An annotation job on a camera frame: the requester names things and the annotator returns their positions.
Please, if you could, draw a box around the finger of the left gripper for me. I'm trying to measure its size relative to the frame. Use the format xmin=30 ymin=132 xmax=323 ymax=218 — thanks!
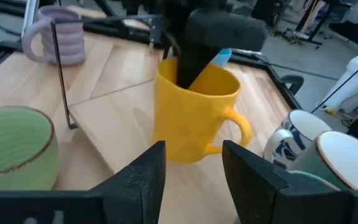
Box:
xmin=176 ymin=46 xmax=219 ymax=90

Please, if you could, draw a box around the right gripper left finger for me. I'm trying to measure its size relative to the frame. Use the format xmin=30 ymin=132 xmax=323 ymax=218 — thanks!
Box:
xmin=88 ymin=140 xmax=167 ymax=224

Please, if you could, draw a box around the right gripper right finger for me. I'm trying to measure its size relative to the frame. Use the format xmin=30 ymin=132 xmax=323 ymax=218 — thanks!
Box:
xmin=222 ymin=139 xmax=288 ymax=224

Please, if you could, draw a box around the light blue mug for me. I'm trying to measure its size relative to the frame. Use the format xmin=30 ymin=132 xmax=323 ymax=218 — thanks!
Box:
xmin=211 ymin=48 xmax=233 ymax=68

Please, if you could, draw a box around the yellow mug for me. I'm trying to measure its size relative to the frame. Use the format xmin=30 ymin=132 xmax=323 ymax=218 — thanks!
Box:
xmin=152 ymin=57 xmax=254 ymax=165

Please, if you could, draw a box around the dark teal mug brown handle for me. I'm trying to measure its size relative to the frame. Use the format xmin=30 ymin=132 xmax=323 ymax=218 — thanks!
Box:
xmin=286 ymin=130 xmax=358 ymax=191

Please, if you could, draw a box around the green mug brown rim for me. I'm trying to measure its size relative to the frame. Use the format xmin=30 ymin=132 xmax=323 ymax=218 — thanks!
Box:
xmin=0 ymin=105 xmax=59 ymax=191

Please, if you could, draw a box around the blue and white patterned mug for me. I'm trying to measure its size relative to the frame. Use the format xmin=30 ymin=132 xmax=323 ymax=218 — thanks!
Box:
xmin=262 ymin=109 xmax=333 ymax=170

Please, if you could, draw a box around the long thin black cable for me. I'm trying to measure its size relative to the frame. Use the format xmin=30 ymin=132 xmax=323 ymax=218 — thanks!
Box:
xmin=311 ymin=51 xmax=358 ymax=113

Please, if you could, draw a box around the lilac ribbed ring mug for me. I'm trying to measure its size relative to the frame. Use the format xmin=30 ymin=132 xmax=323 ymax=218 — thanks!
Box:
xmin=21 ymin=4 xmax=86 ymax=67

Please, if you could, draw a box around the silver aluminium post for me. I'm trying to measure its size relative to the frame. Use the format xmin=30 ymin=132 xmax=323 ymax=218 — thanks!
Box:
xmin=22 ymin=0 xmax=40 ymax=37

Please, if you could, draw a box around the black aluminium table frame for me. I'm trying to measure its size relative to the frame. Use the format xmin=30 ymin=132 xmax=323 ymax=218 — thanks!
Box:
xmin=0 ymin=12 xmax=305 ymax=110

